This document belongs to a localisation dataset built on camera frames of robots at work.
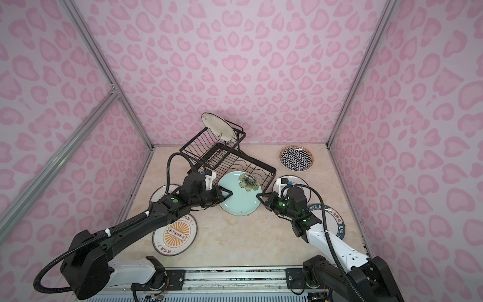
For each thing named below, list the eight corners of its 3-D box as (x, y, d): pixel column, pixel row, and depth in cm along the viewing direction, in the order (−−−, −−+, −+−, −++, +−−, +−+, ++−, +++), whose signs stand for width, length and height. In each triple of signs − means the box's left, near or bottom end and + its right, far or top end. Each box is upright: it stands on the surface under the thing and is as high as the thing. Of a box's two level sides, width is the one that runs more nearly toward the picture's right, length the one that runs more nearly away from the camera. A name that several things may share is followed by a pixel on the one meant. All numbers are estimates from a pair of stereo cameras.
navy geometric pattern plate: (281, 172, 108) (281, 169, 106) (278, 148, 120) (278, 145, 118) (315, 172, 108) (316, 169, 106) (308, 148, 120) (310, 145, 118)
